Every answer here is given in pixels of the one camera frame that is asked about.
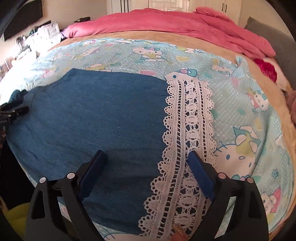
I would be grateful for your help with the pink duvet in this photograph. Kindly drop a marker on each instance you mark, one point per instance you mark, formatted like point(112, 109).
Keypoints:
point(161, 20)

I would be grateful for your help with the white wardrobe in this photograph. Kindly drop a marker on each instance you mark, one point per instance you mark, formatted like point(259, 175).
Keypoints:
point(175, 4)

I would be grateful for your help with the person's right hand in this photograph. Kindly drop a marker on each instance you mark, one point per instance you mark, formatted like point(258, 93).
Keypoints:
point(179, 235)

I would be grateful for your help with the red cloth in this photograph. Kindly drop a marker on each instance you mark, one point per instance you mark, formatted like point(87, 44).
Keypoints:
point(268, 68)

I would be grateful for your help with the dark clothes pile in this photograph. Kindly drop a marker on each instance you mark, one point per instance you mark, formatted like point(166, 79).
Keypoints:
point(81, 20)

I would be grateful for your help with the pink fuzzy cloth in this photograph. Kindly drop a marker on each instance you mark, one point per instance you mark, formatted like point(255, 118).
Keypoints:
point(291, 99)

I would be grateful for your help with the yellow green cloth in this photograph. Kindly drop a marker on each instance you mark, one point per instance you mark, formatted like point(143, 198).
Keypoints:
point(16, 217)

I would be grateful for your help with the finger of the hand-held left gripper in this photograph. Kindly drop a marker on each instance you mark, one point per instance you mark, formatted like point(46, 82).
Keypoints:
point(16, 110)

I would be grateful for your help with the cartoon cat printed bedsheet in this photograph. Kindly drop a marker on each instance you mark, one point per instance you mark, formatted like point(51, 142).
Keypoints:
point(240, 97)

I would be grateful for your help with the purple cloth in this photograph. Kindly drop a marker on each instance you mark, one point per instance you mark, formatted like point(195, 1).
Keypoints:
point(63, 33)

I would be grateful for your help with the grey quilted headboard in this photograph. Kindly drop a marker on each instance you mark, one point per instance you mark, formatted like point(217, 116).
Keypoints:
point(282, 46)

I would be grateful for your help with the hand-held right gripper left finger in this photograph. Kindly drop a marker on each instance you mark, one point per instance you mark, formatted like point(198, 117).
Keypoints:
point(92, 171)

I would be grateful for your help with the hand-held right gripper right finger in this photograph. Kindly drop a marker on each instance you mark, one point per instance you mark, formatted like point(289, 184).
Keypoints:
point(201, 176)

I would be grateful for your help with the white drawer unit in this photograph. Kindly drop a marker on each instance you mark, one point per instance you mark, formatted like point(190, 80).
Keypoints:
point(46, 32)

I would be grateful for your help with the blue denim pants lace trim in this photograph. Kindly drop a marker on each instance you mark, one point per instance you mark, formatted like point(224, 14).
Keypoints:
point(92, 120)

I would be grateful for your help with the black television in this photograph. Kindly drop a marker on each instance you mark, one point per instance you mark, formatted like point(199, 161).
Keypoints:
point(23, 16)

